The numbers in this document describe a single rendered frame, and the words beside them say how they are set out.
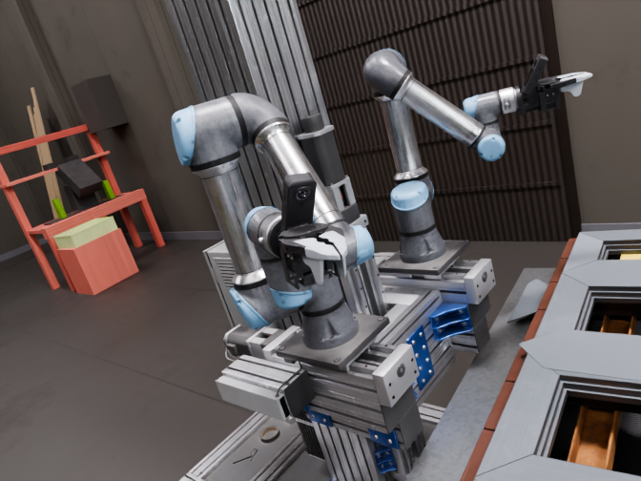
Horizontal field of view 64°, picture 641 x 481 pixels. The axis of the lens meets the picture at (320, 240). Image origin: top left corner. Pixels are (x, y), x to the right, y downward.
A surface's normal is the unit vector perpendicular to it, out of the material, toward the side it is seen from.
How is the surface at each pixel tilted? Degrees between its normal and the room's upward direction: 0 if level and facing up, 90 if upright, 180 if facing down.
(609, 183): 90
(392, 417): 90
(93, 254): 90
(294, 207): 120
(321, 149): 90
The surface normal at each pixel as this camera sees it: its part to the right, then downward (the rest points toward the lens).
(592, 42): -0.62, 0.41
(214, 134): 0.40, 0.18
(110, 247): 0.77, -0.02
